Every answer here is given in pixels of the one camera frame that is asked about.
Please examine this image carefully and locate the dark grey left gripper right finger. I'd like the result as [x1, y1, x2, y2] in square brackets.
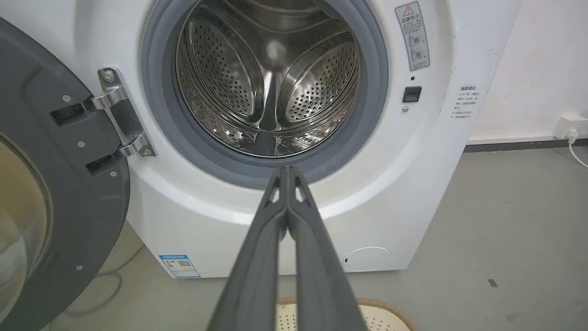
[287, 165, 369, 331]

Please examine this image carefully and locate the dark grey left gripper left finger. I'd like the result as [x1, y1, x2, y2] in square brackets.
[206, 165, 288, 331]

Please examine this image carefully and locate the stainless steel washing machine drum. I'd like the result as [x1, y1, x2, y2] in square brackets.
[175, 0, 360, 158]

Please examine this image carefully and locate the blue energy label sticker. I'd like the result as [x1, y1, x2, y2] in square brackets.
[158, 254, 202, 279]

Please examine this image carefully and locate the woven rim laundry basket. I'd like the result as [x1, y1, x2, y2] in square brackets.
[276, 297, 418, 331]

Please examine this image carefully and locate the white front-load washing machine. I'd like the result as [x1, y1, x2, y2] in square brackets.
[73, 0, 524, 279]

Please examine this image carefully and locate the grey rubber door gasket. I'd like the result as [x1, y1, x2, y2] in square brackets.
[141, 0, 389, 190]

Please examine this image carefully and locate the silver metal door hinge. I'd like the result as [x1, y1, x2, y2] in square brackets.
[90, 67, 156, 158]

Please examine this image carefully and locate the grey washing machine door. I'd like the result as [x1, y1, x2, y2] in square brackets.
[0, 17, 131, 331]

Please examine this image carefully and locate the white text instruction sticker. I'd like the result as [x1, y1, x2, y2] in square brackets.
[451, 85, 478, 121]

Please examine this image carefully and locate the grey warning label sticker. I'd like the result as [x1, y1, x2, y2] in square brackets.
[395, 1, 431, 72]

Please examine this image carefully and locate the thin grey floor cable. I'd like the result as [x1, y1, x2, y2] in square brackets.
[41, 243, 146, 331]

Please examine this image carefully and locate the white power cable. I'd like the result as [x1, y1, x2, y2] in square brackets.
[568, 133, 588, 169]

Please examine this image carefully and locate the white wall power socket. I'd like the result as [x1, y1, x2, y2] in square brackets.
[553, 115, 588, 140]

